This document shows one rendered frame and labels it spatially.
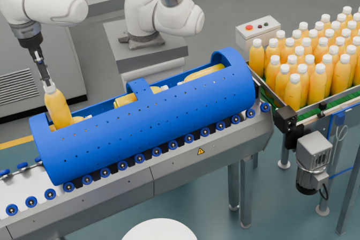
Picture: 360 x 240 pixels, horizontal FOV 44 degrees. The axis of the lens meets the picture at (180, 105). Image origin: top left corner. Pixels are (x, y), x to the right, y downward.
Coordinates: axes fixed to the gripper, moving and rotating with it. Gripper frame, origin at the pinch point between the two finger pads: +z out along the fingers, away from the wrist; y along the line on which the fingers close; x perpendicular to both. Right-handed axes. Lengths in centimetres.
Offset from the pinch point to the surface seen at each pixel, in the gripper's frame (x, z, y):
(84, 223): -7, 72, 10
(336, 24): 133, 28, -6
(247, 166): 75, 81, 11
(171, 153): 36, 47, 13
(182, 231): 23, 36, 54
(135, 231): 9, 36, 47
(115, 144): 14.7, 27.0, 14.9
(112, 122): 16.6, 19.8, 10.5
